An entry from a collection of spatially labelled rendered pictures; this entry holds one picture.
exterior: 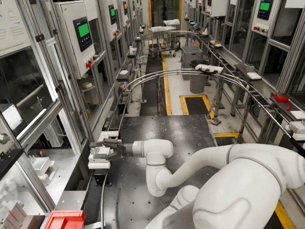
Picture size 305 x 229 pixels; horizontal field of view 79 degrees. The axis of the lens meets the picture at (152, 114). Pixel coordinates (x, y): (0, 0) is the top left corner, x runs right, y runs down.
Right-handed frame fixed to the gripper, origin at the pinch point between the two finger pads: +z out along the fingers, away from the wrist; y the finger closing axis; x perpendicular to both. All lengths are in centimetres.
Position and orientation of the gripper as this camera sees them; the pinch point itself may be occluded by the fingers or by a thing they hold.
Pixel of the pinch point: (96, 150)
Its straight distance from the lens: 107.0
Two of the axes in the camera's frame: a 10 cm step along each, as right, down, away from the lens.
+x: -0.2, 5.5, -8.3
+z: -10.0, 0.4, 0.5
